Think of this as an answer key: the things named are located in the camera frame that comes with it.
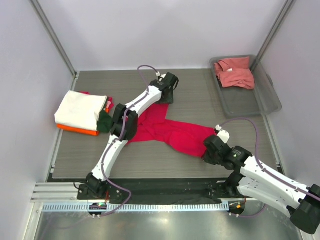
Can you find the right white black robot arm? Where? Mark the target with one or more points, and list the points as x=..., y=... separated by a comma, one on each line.
x=252, y=178

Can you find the right aluminium corner post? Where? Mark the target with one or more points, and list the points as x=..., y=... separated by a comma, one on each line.
x=280, y=19

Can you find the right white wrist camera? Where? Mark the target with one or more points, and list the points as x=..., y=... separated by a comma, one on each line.
x=222, y=134

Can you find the left aluminium corner post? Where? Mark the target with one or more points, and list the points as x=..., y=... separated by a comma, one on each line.
x=53, y=36

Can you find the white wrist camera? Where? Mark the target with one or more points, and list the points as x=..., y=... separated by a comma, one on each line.
x=160, y=76
x=222, y=134

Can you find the folded dark green t-shirt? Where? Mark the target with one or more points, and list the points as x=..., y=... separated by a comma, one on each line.
x=105, y=122

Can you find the slotted cable duct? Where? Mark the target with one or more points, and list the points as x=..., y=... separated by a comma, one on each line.
x=97, y=207

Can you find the salmon pink t-shirt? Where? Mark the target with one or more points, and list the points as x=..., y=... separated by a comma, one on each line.
x=234, y=72

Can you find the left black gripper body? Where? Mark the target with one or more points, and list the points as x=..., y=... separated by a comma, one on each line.
x=171, y=93

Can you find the red t-shirt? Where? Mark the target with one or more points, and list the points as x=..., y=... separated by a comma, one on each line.
x=186, y=138

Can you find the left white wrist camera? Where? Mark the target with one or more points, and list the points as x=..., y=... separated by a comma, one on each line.
x=160, y=76

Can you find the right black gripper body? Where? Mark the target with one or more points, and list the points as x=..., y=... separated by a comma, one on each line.
x=211, y=158

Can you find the aluminium corner post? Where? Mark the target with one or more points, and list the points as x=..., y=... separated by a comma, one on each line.
x=280, y=19
x=53, y=36

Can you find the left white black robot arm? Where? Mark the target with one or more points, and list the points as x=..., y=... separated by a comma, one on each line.
x=125, y=127

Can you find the grey plastic tray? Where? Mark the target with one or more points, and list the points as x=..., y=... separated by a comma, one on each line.
x=240, y=102

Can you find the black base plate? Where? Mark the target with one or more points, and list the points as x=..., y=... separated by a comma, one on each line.
x=160, y=191

